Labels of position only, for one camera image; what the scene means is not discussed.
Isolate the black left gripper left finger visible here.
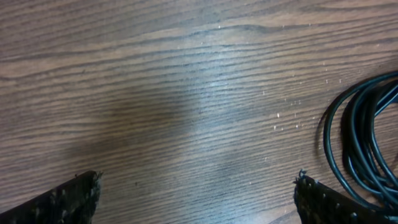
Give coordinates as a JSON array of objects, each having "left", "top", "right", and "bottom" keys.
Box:
[{"left": 1, "top": 170, "right": 102, "bottom": 224}]

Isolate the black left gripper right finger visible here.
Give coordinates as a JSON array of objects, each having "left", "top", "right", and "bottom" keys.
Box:
[{"left": 294, "top": 170, "right": 397, "bottom": 224}]

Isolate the black cable bundle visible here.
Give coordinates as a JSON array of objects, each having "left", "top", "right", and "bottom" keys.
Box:
[{"left": 322, "top": 71, "right": 398, "bottom": 215}]

